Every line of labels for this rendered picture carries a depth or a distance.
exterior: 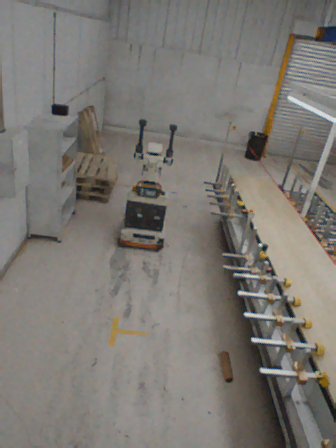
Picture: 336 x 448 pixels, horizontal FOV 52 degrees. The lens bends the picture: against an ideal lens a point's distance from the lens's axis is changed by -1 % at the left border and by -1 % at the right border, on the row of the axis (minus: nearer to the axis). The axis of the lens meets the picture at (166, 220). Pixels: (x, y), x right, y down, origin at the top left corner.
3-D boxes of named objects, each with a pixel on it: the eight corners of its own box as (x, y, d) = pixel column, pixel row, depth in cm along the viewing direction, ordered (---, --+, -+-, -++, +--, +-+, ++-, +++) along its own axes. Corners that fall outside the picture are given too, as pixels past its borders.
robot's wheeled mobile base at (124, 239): (163, 251, 490) (165, 236, 478) (117, 245, 486) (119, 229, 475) (164, 228, 550) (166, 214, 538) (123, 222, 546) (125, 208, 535)
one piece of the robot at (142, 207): (161, 240, 490) (170, 185, 452) (122, 234, 487) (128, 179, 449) (162, 228, 520) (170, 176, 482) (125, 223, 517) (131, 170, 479)
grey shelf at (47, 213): (27, 238, 474) (23, 125, 402) (47, 209, 553) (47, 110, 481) (60, 242, 477) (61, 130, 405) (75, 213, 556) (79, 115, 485)
